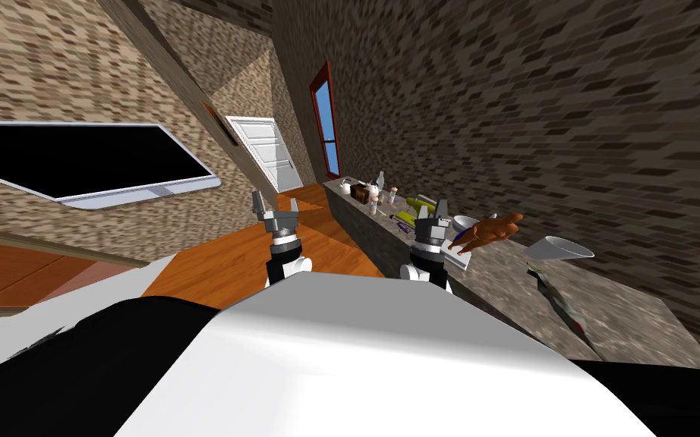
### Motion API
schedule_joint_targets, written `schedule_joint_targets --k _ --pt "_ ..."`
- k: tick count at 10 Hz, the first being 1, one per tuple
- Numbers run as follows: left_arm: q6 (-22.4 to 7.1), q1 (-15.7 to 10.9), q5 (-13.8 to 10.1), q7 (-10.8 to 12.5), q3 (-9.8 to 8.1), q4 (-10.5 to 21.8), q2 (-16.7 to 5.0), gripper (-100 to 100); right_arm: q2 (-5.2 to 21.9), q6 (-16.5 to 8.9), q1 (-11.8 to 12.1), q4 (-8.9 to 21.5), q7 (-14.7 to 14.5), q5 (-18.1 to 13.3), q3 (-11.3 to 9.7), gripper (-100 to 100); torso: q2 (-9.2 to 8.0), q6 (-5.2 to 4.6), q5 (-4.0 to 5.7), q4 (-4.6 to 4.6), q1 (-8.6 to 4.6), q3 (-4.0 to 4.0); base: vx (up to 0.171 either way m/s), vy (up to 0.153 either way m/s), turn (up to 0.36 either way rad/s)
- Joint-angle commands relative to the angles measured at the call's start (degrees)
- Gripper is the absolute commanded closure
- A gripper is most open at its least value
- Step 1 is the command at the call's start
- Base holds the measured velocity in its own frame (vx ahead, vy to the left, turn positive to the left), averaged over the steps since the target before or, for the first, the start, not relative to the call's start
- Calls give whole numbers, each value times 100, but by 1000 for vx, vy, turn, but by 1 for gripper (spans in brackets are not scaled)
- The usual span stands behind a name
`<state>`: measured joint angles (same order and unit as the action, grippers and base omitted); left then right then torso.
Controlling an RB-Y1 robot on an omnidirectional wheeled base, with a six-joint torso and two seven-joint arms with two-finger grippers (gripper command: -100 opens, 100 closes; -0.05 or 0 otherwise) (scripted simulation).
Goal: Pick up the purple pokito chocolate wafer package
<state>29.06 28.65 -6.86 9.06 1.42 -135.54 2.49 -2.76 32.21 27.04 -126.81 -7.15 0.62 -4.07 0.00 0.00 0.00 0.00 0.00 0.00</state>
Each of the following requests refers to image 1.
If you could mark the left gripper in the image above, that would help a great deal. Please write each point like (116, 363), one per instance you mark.
(281, 224)

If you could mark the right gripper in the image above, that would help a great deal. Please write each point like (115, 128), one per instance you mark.
(432, 230)

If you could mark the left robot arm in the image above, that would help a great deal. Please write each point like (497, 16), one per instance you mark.
(280, 267)

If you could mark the yellow-green bottle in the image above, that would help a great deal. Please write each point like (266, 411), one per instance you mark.
(418, 203)

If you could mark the white bowl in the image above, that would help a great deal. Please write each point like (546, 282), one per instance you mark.
(464, 223)

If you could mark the small white orange bottle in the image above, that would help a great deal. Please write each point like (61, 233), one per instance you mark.
(392, 195)

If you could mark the white book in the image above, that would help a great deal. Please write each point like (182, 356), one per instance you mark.
(459, 258)

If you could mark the white panelled door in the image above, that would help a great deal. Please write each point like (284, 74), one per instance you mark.
(268, 152)

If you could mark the brown roast chicken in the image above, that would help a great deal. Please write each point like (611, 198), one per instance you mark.
(490, 232)

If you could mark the white spray bottle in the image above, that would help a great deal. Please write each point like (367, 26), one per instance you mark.
(373, 199)

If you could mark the clear glass bottle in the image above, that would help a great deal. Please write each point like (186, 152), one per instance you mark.
(380, 180)

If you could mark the white teapot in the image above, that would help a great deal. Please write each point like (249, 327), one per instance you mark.
(346, 186)

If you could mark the brown box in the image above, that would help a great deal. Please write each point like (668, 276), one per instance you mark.
(360, 193)

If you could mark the red framed window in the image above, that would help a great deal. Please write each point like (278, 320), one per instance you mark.
(327, 121)

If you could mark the white cone cup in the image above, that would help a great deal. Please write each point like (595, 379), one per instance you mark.
(559, 247)

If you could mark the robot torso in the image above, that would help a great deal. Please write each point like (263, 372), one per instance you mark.
(356, 364)

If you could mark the black white-framed television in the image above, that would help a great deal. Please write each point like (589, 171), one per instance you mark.
(70, 158)

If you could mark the orange wooden door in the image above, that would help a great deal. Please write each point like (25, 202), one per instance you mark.
(16, 273)

